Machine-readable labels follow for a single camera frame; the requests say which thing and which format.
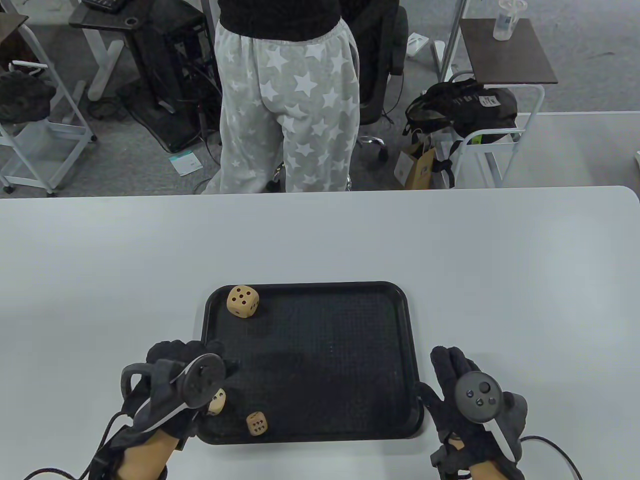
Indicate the white metal pole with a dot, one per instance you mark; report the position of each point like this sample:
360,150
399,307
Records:
452,40

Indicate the black left hand controller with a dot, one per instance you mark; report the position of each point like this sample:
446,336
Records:
202,382

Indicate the person's left hand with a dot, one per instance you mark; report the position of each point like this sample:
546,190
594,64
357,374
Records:
180,350

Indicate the large wooden dice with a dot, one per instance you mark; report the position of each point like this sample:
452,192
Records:
243,301

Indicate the brown white-frame side table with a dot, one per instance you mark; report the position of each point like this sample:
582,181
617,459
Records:
505,55
45,145

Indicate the black backpack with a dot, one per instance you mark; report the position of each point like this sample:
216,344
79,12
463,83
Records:
465,107

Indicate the medium wooden dice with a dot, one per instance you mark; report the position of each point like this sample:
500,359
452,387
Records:
218,402

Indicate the white flat box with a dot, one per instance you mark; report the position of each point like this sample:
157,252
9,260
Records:
418,44

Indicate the black fabric bag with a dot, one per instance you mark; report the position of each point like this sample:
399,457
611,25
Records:
22,97

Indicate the black hand controller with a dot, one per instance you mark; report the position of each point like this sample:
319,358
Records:
202,382
479,395

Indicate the clear plastic bottle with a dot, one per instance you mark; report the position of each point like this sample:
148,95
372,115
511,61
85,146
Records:
506,22

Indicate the person's left forearm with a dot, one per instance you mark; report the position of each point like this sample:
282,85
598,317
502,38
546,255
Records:
145,455

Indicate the black plastic tray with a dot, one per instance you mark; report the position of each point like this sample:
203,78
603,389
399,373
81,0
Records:
350,320

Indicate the teal white booklet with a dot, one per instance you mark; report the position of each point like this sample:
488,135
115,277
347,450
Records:
184,163

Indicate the person's right hand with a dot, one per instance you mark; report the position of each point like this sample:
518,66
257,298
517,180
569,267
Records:
447,372

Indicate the small wooden dice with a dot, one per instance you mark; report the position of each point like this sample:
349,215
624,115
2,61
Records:
256,424

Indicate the brown paper bag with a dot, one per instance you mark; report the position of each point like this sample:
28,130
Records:
417,167

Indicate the black office chair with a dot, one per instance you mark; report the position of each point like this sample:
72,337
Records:
382,60

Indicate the dark desk with white legs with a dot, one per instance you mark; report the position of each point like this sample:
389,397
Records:
97,20

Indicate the black keyboard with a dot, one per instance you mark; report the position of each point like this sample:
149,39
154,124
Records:
102,4

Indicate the black right hand controller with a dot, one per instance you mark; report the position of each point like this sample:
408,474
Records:
479,395

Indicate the person's right forearm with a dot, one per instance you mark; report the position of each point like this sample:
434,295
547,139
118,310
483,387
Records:
484,473

